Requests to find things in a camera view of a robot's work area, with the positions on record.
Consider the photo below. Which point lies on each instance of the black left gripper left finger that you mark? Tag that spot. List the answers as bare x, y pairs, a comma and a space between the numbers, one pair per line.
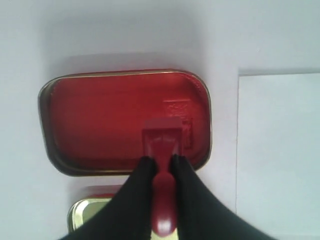
128, 215

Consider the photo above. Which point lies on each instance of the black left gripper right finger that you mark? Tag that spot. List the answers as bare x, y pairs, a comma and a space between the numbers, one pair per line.
201, 216

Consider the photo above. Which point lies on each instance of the red stamp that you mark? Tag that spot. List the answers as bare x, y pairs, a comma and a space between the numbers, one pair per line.
162, 139

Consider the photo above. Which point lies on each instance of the red ink pad tin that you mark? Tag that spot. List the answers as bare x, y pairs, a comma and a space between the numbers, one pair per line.
92, 122

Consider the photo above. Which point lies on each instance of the gold tin lid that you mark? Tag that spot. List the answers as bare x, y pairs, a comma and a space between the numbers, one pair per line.
84, 209

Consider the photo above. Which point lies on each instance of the white paper sheet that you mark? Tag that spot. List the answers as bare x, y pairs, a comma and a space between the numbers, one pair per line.
278, 154

